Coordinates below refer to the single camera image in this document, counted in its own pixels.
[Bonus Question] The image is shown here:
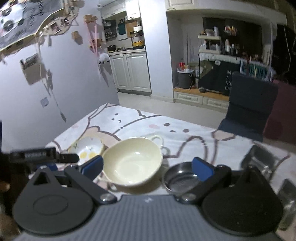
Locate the grey trash bin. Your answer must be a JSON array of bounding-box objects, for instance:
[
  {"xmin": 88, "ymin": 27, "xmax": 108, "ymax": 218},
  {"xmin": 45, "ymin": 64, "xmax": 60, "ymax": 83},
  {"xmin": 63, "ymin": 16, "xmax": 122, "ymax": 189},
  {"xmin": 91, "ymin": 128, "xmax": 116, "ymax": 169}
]
[{"xmin": 177, "ymin": 68, "xmax": 197, "ymax": 89}]

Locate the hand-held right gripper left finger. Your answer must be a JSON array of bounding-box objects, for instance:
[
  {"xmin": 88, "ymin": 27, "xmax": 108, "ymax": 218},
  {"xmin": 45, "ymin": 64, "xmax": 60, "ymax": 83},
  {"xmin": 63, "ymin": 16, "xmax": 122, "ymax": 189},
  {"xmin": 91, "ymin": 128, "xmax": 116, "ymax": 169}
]
[{"xmin": 29, "ymin": 155, "xmax": 117, "ymax": 205}]

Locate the dark blue chair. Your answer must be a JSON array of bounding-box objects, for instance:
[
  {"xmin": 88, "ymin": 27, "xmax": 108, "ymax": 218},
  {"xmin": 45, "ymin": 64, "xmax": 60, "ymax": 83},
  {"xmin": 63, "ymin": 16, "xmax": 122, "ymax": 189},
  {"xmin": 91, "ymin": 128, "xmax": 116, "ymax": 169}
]
[{"xmin": 217, "ymin": 72, "xmax": 279, "ymax": 142}]

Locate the cream bowl with handles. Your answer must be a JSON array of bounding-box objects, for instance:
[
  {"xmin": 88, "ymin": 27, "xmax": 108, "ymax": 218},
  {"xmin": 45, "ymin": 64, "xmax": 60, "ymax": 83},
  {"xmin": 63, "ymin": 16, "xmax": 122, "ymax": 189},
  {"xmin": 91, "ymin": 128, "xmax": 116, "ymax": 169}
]
[{"xmin": 99, "ymin": 135, "xmax": 164, "ymax": 188}]

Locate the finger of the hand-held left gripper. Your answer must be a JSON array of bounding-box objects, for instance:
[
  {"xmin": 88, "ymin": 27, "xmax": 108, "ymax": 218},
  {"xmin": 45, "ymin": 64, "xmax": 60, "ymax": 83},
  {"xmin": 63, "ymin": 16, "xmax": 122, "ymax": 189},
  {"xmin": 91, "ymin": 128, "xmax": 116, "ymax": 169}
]
[
  {"xmin": 38, "ymin": 163, "xmax": 58, "ymax": 172},
  {"xmin": 56, "ymin": 153, "xmax": 80, "ymax": 164}
]

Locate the dark hanging garment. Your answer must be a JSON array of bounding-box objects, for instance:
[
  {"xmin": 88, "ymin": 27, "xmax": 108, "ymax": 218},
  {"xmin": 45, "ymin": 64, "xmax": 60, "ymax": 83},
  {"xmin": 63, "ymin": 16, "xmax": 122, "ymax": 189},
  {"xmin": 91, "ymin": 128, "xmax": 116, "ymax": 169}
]
[{"xmin": 272, "ymin": 23, "xmax": 296, "ymax": 81}]

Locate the small floral bowl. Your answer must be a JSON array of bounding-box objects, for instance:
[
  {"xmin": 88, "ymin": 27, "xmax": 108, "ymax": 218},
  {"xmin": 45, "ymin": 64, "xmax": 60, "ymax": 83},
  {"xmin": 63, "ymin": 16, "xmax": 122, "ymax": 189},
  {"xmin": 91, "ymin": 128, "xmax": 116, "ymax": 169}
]
[{"xmin": 68, "ymin": 136, "xmax": 104, "ymax": 165}]

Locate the colourful letter sign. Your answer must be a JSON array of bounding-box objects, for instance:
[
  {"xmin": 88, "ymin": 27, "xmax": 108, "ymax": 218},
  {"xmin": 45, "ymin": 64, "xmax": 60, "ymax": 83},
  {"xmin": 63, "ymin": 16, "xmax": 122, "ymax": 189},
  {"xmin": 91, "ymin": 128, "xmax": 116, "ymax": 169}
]
[{"xmin": 239, "ymin": 60, "xmax": 272, "ymax": 81}]

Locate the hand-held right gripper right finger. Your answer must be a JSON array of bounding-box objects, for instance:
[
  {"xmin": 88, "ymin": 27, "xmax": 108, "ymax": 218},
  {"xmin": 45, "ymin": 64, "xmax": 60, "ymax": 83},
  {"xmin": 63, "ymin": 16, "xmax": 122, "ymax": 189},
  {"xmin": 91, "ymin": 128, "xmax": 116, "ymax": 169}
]
[{"xmin": 179, "ymin": 157, "xmax": 270, "ymax": 204}]

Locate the printed wall hanging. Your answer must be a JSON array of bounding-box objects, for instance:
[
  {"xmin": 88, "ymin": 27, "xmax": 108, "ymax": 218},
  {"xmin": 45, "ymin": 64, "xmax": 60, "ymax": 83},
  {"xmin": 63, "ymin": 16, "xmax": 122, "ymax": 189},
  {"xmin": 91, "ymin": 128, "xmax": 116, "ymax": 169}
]
[{"xmin": 0, "ymin": 0, "xmax": 80, "ymax": 52}]

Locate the cartoon printed tablecloth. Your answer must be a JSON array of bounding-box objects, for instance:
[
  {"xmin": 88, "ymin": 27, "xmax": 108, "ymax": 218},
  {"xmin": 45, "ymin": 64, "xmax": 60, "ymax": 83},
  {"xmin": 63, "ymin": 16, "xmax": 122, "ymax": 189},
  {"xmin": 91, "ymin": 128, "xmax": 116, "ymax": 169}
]
[{"xmin": 45, "ymin": 103, "xmax": 296, "ymax": 232}]

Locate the round steel bowl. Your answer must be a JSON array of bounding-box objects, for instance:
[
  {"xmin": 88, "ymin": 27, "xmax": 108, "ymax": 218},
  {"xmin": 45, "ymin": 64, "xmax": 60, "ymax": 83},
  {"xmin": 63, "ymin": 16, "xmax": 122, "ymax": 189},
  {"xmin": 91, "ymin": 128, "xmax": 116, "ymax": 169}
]
[{"xmin": 162, "ymin": 162, "xmax": 204, "ymax": 194}]

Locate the low white drawer cabinet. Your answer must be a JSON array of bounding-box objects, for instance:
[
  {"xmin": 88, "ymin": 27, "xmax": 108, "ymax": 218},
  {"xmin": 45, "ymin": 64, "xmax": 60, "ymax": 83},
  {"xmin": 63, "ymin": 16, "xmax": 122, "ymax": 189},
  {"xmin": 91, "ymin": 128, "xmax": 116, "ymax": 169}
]
[{"xmin": 172, "ymin": 88, "xmax": 230, "ymax": 113}]

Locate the white kitchen cabinet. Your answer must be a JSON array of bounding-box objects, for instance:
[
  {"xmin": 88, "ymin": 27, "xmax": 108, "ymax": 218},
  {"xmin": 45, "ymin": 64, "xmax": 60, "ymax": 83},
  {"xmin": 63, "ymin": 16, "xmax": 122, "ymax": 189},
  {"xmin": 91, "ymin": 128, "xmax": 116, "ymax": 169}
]
[{"xmin": 109, "ymin": 51, "xmax": 152, "ymax": 95}]

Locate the maroon stool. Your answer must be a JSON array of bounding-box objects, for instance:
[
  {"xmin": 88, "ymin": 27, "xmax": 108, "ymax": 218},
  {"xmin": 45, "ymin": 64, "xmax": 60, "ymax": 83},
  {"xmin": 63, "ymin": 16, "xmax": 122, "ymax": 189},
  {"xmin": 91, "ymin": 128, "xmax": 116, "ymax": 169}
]
[{"xmin": 262, "ymin": 80, "xmax": 296, "ymax": 151}]

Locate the square steel container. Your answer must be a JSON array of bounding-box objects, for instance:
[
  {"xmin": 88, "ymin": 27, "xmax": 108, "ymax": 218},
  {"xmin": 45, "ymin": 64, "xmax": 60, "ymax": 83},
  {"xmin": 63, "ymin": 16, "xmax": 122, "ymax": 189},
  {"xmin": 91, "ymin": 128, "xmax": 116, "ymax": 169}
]
[{"xmin": 240, "ymin": 144, "xmax": 290, "ymax": 179}]

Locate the white shelf rack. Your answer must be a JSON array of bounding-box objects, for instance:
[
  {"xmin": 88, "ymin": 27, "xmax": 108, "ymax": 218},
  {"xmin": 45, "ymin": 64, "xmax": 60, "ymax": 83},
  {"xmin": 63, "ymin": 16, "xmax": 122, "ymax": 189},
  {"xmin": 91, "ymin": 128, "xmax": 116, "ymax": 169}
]
[{"xmin": 198, "ymin": 35, "xmax": 222, "ymax": 55}]

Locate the black lettered cloth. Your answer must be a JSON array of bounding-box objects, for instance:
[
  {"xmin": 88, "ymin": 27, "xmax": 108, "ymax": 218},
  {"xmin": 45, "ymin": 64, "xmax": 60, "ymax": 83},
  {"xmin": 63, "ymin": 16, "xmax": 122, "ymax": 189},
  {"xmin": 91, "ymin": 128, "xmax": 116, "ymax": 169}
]
[{"xmin": 199, "ymin": 60, "xmax": 241, "ymax": 94}]

